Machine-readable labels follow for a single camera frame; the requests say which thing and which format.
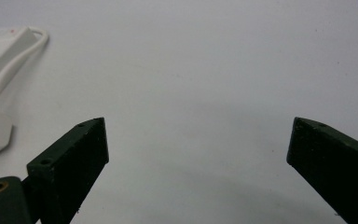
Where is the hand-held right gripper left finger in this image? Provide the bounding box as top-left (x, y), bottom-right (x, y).
top-left (26, 117), bottom-right (110, 224)

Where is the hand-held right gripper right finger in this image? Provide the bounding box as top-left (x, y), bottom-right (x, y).
top-left (286, 117), bottom-right (358, 224)

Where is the white power strip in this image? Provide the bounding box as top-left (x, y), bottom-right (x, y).
top-left (0, 26), bottom-right (39, 98)

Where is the white power cable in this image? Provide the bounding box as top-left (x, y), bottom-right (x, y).
top-left (0, 27), bottom-right (49, 110)

